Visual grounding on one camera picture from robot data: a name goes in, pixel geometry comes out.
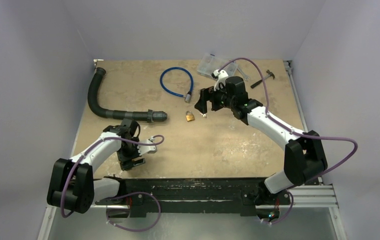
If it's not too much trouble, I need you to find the blue cable lock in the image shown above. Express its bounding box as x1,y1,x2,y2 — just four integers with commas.
159,66,194,104

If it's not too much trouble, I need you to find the small brass padlock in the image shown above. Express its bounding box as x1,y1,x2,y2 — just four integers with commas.
185,111,195,122

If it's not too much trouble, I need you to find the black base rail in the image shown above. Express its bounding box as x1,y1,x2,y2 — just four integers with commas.
95,177,291,218

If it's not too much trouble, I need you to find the purple cable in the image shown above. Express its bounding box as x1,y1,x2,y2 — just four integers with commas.
60,134,165,233
218,57,359,226

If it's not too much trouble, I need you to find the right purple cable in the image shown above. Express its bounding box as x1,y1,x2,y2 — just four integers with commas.
218,57,359,226

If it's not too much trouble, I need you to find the aluminium frame rail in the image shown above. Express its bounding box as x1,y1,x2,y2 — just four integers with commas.
38,185,347,240

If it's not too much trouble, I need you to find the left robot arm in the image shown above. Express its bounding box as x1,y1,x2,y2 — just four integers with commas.
46,119,157,218

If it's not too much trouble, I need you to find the black corrugated drain hose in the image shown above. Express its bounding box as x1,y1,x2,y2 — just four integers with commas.
87,67,169,124

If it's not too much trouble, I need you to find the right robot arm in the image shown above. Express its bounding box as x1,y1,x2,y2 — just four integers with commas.
195,76,328,204

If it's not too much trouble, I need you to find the clear plastic organizer box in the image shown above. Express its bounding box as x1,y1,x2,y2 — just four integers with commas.
197,53,238,79

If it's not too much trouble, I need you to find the small black-handled hammer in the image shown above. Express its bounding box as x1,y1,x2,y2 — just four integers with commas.
250,69,275,89

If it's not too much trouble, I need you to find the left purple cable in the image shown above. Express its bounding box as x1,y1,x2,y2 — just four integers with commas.
60,134,165,233

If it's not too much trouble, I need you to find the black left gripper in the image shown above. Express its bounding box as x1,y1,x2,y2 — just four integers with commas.
116,137,145,170

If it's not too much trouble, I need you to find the silver open-end wrench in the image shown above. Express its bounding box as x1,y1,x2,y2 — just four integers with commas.
237,66,251,81

